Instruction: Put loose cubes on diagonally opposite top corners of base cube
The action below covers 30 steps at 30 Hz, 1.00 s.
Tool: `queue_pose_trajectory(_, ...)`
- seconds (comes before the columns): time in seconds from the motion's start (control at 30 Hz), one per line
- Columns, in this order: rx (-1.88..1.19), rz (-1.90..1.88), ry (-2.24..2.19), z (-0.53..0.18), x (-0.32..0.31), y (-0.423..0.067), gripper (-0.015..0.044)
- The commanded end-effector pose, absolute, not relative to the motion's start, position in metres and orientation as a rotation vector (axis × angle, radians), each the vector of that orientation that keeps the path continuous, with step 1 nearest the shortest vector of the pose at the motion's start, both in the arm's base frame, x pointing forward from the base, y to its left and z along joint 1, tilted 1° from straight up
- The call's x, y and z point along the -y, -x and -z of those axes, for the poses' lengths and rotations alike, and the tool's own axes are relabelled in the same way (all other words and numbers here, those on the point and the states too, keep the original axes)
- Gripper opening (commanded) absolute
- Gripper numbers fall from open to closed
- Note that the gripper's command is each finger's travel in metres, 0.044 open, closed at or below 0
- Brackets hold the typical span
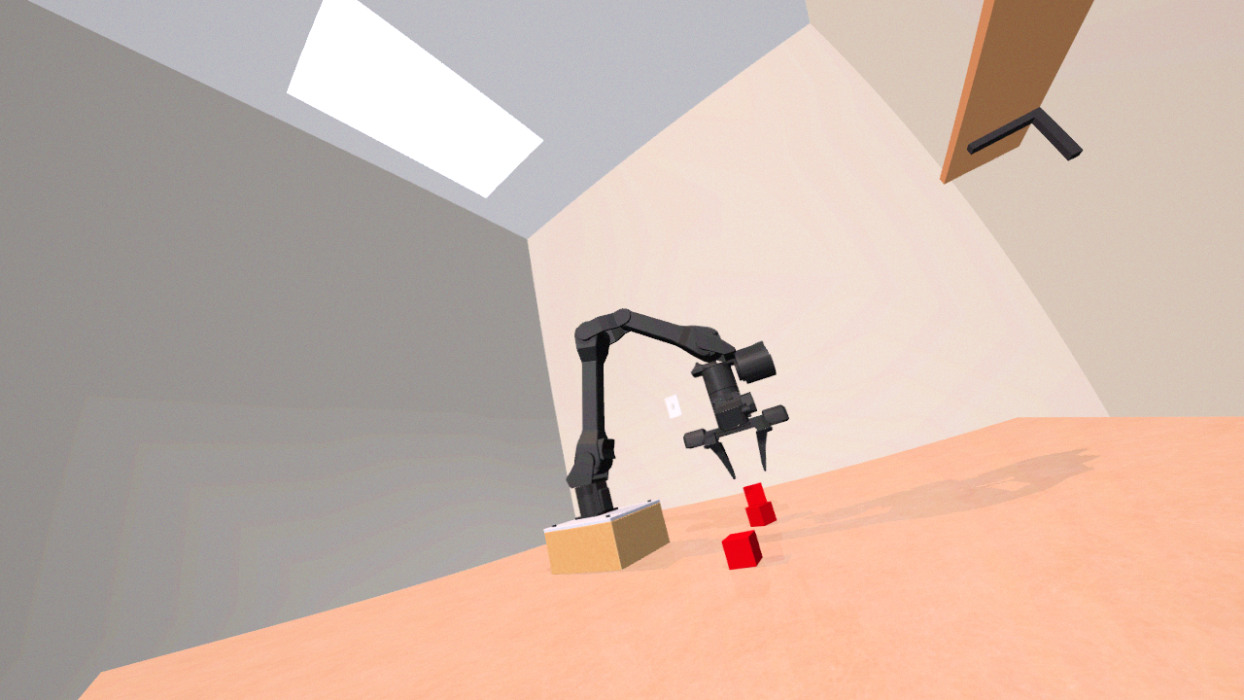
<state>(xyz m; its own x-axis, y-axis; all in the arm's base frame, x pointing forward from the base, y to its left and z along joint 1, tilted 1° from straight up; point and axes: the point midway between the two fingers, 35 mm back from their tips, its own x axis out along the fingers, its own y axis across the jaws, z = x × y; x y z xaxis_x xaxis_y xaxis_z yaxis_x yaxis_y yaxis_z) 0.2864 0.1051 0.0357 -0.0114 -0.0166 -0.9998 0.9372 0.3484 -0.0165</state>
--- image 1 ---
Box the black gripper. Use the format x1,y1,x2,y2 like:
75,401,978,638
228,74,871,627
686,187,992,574
683,385,789,479

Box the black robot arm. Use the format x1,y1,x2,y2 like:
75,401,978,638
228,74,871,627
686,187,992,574
566,308,778,520

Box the red cube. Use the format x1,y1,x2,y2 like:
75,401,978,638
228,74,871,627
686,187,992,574
743,482,768,507
722,530,763,569
745,502,778,527

